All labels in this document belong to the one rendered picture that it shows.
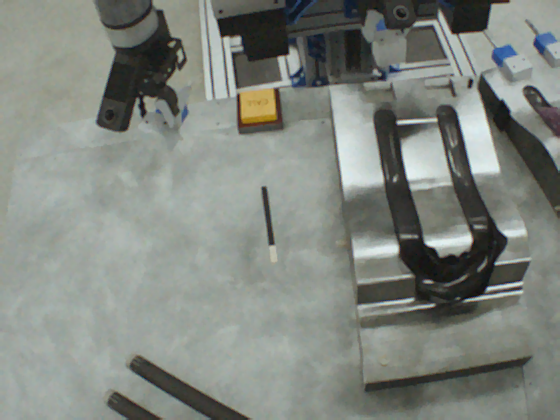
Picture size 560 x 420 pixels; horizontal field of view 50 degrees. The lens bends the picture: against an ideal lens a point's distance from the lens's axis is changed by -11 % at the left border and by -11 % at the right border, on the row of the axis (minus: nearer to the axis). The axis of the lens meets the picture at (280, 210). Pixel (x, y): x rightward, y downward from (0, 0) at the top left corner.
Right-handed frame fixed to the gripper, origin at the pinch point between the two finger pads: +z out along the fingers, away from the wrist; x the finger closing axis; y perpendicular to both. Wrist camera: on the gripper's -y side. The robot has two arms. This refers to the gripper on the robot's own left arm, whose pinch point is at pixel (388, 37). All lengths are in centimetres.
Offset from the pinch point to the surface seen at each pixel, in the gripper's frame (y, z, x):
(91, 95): 89, 95, 80
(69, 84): 98, 95, 89
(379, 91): -5.0, 8.2, 3.1
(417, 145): -18.2, 6.5, 0.8
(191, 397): -49, 9, 43
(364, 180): -22.2, 6.7, 10.9
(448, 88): -6.8, 8.7, -9.5
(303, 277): -31.9, 15.0, 23.3
